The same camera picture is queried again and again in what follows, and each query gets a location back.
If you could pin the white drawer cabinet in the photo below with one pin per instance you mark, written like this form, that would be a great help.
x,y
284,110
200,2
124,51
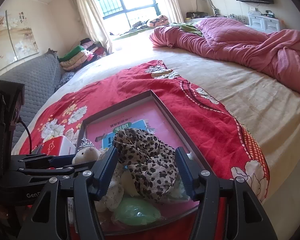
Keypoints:
x,y
263,23

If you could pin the grey quilted headboard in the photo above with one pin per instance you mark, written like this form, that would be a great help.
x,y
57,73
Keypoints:
x,y
35,80

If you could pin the stack of folded blankets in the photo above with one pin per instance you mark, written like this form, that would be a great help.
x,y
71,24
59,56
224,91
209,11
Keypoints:
x,y
75,57

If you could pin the red tissue pack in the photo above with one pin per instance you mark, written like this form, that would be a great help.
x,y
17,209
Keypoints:
x,y
52,147

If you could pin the red floral blanket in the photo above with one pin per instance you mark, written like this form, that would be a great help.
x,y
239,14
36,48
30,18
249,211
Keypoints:
x,y
202,120

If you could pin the brown patterned blanket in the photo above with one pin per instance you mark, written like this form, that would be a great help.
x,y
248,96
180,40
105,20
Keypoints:
x,y
157,20

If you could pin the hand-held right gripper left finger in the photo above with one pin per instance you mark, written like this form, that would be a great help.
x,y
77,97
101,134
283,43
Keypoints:
x,y
106,172

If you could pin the dark shallow box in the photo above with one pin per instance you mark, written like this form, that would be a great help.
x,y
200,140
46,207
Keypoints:
x,y
165,105

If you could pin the cream curtain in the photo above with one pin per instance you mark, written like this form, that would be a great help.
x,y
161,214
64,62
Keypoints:
x,y
170,0
90,17

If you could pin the dark patterned pillow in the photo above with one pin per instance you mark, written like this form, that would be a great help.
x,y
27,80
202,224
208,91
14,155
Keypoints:
x,y
66,80

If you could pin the dark clothes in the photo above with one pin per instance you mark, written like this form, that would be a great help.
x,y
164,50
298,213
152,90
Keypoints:
x,y
140,25

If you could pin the leopard print cloth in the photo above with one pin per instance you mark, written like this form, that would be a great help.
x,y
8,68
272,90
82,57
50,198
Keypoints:
x,y
150,165

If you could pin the pink book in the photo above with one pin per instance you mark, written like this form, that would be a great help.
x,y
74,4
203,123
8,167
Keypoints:
x,y
152,115

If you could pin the cream bed sheet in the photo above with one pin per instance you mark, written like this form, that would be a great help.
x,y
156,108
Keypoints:
x,y
252,92

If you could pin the green blanket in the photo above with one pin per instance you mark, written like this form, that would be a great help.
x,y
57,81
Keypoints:
x,y
187,27

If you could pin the floral wall painting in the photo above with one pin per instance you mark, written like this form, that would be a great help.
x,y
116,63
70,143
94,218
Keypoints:
x,y
15,37

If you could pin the silver framed vanity mirror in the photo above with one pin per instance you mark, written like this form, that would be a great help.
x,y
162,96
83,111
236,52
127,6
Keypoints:
x,y
212,5

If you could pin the cream plush bear purple bow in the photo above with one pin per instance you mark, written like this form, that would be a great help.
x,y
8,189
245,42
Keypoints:
x,y
128,182

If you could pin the white plush toy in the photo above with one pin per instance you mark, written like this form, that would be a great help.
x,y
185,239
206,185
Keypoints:
x,y
112,195

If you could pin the white vanity table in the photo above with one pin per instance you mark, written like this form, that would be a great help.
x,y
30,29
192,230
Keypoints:
x,y
197,20

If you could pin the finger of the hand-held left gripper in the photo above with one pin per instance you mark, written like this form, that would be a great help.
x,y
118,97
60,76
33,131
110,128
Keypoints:
x,y
40,172
60,160

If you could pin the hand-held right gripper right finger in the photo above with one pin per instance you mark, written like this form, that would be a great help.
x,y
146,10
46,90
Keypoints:
x,y
186,175

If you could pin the green makeup sponge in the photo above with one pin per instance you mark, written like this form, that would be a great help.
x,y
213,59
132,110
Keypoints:
x,y
137,211

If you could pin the pink quilt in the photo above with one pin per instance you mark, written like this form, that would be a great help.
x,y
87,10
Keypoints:
x,y
240,45

